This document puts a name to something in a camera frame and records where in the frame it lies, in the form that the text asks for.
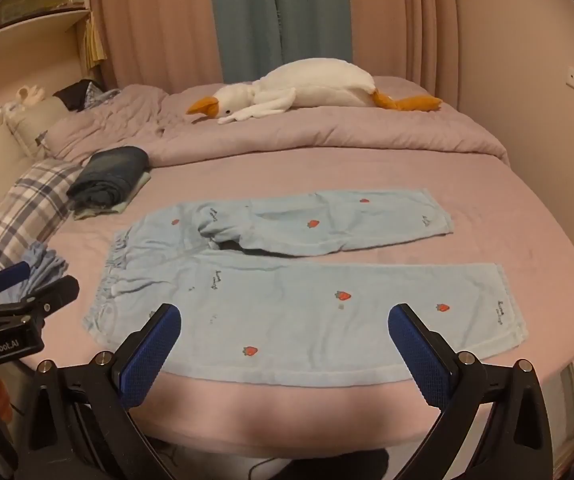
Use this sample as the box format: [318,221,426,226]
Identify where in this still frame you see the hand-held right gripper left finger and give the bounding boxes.
[14,302,183,480]

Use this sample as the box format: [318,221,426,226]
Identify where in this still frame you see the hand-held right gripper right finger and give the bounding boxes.
[387,302,555,480]

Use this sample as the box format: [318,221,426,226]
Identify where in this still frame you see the light blue pants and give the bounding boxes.
[82,189,526,388]

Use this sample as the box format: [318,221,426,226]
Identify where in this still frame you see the crumpled blue cloth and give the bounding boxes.
[17,241,70,301]

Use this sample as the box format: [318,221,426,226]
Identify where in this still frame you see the plaid pillow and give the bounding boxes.
[0,160,85,276]

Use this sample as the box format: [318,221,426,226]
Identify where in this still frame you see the folded dark jeans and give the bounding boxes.
[67,146,150,208]

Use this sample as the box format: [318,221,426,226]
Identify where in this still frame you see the grey pillow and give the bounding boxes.
[10,96,68,158]

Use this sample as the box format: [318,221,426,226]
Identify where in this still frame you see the small white plush toy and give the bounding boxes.
[0,85,45,138]

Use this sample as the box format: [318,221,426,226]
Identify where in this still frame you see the black clothes pile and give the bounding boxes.
[53,79,97,111]

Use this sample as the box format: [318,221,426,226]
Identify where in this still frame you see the beige headboard shelf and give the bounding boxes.
[0,7,93,241]

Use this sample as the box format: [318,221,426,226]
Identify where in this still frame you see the pink quilt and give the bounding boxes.
[44,76,510,168]

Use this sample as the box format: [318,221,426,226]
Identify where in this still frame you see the yellow hanging cloth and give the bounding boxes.
[80,12,110,70]

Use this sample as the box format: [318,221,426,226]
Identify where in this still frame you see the pink curtain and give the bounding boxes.
[307,0,460,106]
[90,0,224,92]

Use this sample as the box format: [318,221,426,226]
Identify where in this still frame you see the white goose plush toy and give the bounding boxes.
[186,59,444,126]

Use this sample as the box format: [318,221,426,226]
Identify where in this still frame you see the blue curtain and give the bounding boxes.
[207,0,314,85]

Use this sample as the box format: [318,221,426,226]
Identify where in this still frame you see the black cable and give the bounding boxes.
[247,455,288,480]

